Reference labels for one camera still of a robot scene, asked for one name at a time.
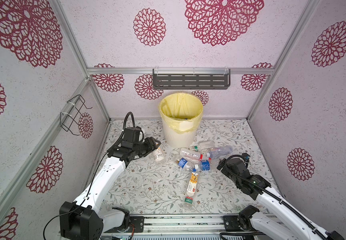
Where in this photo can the clear purple-label water bottle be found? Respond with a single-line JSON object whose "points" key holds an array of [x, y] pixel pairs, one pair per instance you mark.
{"points": [[216, 153]]}

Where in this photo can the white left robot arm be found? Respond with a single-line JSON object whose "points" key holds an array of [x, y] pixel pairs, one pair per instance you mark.
{"points": [[80, 219]]}

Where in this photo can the white red-cap bottle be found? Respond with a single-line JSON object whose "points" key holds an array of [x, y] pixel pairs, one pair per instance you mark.
{"points": [[192, 155]]}

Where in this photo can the yellow plastic bin liner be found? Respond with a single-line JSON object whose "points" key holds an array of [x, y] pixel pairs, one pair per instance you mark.
{"points": [[182, 112]]}

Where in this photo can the grey metal wall shelf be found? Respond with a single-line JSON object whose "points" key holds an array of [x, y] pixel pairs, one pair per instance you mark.
{"points": [[178, 81]]}

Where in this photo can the cream ribbed waste bin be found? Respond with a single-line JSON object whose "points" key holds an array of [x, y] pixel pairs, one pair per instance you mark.
{"points": [[179, 135]]}

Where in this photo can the white sunflower-label bottle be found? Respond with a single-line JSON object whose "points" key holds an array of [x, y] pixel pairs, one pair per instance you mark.
{"points": [[192, 184]]}

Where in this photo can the clear orange-label bottle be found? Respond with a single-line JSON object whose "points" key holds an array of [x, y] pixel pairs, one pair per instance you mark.
{"points": [[158, 156]]}

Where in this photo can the small green-label clear bottle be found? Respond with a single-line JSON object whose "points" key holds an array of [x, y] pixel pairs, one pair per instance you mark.
{"points": [[188, 202]]}

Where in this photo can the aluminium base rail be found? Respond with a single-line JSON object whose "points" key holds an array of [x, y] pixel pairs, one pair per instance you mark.
{"points": [[200, 227]]}

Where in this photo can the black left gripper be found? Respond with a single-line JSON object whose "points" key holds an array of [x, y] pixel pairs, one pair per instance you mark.
{"points": [[150, 140]]}

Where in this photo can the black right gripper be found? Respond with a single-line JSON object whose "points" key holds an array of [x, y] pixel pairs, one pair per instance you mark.
{"points": [[223, 169]]}

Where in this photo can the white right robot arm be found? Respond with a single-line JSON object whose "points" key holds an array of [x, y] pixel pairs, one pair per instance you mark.
{"points": [[251, 222]]}

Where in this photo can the clear green-cap bottle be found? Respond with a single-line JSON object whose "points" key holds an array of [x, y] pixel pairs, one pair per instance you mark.
{"points": [[203, 146]]}

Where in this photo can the black wire wall rack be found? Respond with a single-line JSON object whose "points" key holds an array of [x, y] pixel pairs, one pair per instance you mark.
{"points": [[70, 117]]}

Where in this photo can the clear blue-label blue-cap bottle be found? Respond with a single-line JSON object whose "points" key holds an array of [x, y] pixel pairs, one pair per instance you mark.
{"points": [[204, 166]]}

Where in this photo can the blue-label water bottle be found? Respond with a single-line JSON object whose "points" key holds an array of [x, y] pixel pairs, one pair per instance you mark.
{"points": [[187, 164]]}

